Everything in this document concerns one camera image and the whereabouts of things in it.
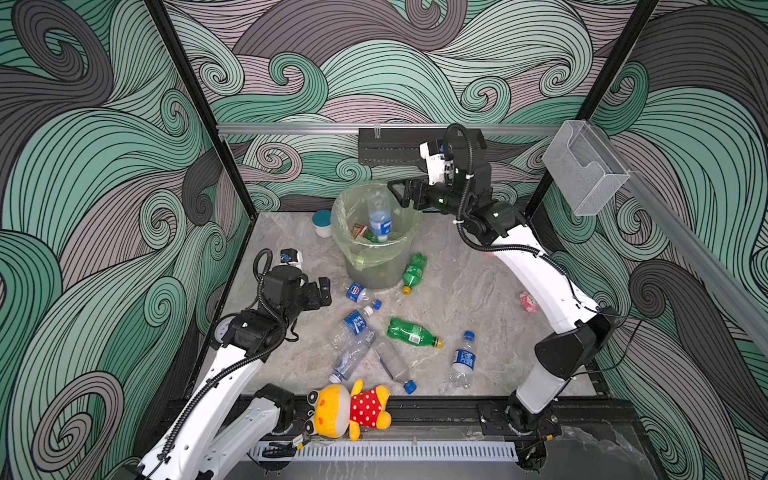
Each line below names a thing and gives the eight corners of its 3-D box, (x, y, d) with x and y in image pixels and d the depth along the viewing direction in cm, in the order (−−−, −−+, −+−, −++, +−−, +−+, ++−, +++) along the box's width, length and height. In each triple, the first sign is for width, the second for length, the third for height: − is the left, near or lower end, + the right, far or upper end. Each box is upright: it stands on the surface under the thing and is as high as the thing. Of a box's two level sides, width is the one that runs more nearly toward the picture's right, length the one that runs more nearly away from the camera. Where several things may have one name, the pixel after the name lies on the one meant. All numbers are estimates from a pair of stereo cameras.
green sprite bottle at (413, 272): (397, 291, 99) (398, 284, 95) (412, 257, 108) (414, 249, 104) (413, 298, 97) (414, 291, 94) (427, 262, 106) (429, 255, 103)
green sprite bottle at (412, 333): (385, 338, 89) (386, 330, 85) (390, 324, 92) (391, 316, 88) (438, 355, 86) (441, 349, 81) (441, 340, 88) (444, 333, 84)
